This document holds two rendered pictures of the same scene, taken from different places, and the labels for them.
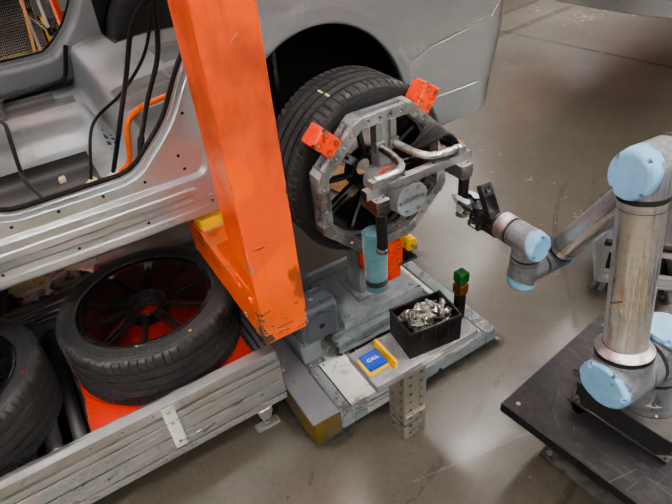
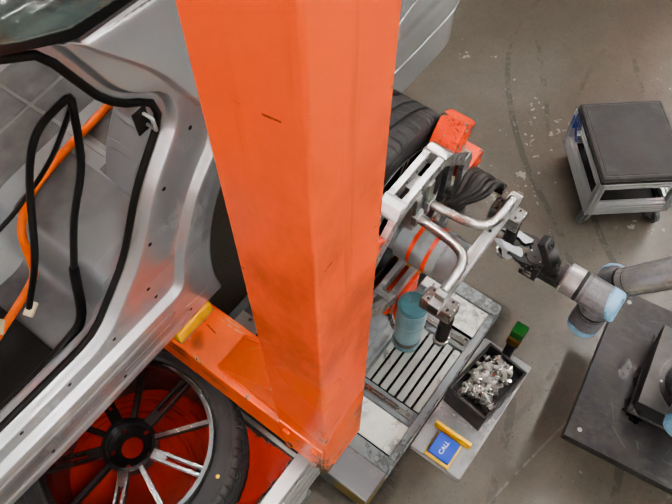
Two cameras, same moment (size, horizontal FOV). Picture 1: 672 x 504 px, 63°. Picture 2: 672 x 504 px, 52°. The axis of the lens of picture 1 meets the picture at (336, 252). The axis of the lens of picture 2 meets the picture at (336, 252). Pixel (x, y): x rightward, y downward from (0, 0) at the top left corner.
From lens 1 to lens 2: 114 cm
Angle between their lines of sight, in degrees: 27
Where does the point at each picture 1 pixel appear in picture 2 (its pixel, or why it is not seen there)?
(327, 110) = not seen: hidden behind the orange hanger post
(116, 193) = (84, 371)
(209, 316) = (230, 447)
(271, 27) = not seen: hidden behind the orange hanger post
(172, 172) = (143, 309)
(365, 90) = (396, 157)
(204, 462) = not seen: outside the picture
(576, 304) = (567, 242)
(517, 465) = (566, 463)
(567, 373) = (613, 377)
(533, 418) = (598, 443)
